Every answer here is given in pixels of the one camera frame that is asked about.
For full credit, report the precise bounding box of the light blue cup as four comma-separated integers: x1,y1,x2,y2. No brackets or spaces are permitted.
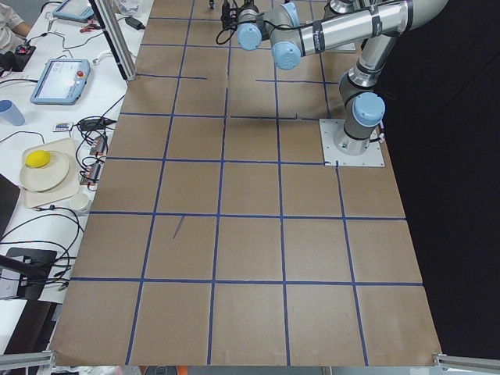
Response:
0,100,25,126

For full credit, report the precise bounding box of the far blue teach pendant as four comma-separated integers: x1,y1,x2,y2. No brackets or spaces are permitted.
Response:
52,0,94,23

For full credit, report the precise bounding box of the near blue teach pendant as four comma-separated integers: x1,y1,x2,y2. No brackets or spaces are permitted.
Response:
30,59,91,105

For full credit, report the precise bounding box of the blue teach pendant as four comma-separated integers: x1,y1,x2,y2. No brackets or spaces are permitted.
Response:
30,59,91,105
52,0,94,23

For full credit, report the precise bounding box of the black power adapter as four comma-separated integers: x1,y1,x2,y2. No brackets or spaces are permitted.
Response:
124,16,145,30

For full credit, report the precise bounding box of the black laptop edge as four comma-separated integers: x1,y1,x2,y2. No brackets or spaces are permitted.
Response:
0,174,20,236

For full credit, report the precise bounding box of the beige plate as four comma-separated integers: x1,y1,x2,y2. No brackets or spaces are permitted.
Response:
20,151,70,191

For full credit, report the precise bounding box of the beige tray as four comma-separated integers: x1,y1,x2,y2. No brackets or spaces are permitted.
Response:
20,138,80,209

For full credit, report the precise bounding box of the white paper cup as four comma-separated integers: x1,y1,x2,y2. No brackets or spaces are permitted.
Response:
69,193,92,216

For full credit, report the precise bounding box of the black braided cable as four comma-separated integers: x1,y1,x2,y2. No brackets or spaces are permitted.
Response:
216,23,240,46

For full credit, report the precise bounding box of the person in white shirt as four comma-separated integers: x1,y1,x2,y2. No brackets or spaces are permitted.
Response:
0,4,31,54

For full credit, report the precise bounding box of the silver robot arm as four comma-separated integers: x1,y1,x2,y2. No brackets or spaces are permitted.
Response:
220,0,447,156

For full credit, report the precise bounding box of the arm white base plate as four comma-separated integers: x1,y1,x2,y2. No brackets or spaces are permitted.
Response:
319,119,385,167

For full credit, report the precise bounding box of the black camera stand base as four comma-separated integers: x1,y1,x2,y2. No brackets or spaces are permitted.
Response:
1,247,57,301

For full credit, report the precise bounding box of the yellow lemon toy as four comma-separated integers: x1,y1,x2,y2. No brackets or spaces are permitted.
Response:
25,150,51,169

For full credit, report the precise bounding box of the red circuit board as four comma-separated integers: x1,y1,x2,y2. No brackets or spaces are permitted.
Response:
80,162,102,187

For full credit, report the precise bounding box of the aluminium frame post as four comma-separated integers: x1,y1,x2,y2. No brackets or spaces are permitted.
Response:
89,0,137,81

